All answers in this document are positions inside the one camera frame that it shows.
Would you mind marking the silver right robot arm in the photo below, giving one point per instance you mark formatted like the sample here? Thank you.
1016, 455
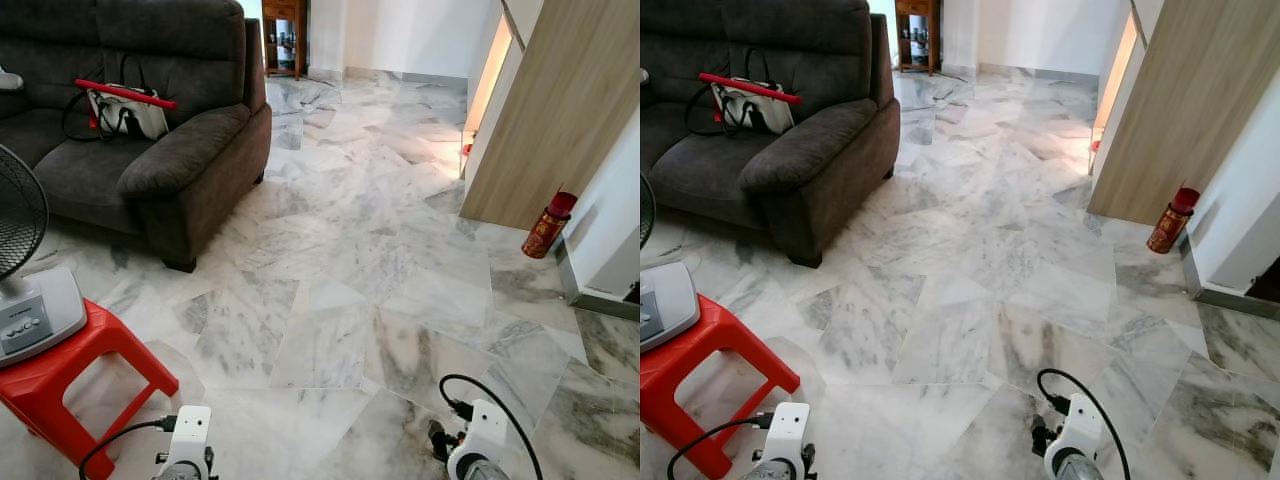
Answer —
1080, 468
485, 471

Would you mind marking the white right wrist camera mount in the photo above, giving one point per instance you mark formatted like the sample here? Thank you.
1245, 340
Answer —
482, 432
1078, 428

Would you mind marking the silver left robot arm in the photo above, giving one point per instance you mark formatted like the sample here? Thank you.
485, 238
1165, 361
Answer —
770, 472
180, 473

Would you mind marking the red cylindrical canister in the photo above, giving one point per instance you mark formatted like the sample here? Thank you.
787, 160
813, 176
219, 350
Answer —
546, 232
1168, 228

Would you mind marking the white fan with black grille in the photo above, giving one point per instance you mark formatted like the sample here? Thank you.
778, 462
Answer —
40, 315
665, 305

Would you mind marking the white handbag with red bar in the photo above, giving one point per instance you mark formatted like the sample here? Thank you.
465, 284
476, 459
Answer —
135, 112
760, 105

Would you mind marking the small white object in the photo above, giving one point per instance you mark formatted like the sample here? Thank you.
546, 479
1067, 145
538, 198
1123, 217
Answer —
8, 80

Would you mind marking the dark grey fabric sofa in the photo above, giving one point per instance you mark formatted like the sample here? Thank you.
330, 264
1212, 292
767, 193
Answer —
800, 150
170, 160

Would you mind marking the red plastic stool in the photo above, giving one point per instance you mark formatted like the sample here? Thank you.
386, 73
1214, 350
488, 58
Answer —
100, 335
720, 335

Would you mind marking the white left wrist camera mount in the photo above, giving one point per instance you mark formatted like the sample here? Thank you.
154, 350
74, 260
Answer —
790, 428
190, 430

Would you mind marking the tall light wood cabinet panel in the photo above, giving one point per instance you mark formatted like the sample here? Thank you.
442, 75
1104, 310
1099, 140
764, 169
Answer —
1180, 110
560, 110

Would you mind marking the small brown wooden cabinet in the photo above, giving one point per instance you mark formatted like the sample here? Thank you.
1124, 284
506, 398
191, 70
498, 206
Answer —
284, 35
916, 32

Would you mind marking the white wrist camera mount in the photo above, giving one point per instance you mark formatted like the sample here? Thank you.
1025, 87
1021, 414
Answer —
1078, 428
482, 432
790, 428
190, 430

